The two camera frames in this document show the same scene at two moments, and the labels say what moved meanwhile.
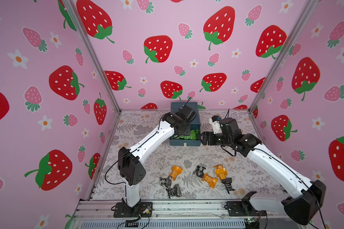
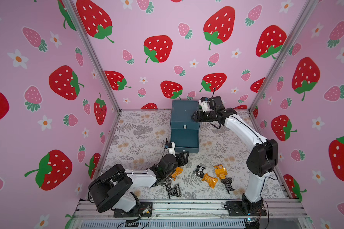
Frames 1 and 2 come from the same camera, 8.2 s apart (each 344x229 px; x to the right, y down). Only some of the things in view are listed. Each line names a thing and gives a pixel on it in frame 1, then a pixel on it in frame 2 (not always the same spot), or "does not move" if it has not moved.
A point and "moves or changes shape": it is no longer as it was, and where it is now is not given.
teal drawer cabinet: [195, 124] moves or changes shape
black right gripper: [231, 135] -> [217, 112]
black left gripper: [188, 131] -> [183, 161]
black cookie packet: [227, 182] does not move
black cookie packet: [199, 171] does not move
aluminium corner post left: [76, 16] does not move
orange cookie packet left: [176, 171] does not move
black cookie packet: [175, 191] does not move
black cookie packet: [166, 182] does not move
